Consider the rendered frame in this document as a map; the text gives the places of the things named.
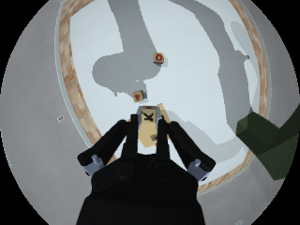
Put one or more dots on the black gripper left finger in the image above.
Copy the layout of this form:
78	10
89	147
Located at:
98	156

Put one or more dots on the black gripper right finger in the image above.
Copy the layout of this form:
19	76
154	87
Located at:
196	162

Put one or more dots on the tan flat mat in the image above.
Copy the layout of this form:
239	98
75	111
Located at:
148	131

